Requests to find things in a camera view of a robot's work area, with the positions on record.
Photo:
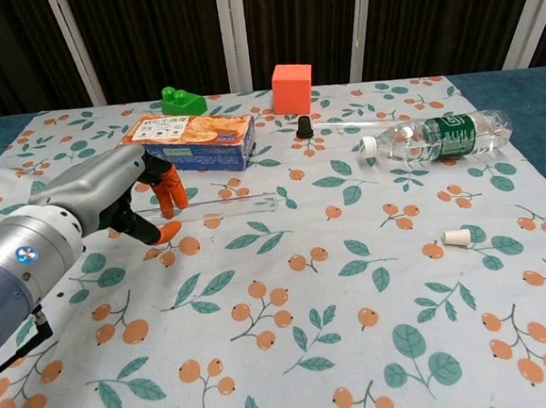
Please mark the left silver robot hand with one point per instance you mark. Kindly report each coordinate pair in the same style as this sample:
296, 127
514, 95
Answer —
96, 180

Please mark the wide clear glass test tube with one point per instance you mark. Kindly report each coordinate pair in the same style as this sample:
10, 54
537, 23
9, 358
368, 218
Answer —
235, 207

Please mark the white rubber stopper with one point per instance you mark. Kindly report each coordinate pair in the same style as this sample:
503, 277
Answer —
456, 237

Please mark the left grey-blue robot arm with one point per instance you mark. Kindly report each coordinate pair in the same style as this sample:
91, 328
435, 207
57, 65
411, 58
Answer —
5, 291

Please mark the thin clear glass test tube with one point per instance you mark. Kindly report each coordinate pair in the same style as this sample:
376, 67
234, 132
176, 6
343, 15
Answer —
342, 124

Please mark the green toy building block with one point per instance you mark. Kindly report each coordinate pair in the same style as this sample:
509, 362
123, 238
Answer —
185, 104

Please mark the orange blue cracker box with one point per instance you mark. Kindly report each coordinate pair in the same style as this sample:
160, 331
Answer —
211, 142

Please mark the floral printed tablecloth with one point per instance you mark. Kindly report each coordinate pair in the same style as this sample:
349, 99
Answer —
279, 284

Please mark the black rubber stopper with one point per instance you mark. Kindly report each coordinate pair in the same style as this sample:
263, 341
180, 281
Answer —
304, 128

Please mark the orange foam cube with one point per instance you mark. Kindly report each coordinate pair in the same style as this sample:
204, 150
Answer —
291, 89

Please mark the clear water bottle green label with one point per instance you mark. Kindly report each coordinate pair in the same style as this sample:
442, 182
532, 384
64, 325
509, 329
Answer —
452, 135

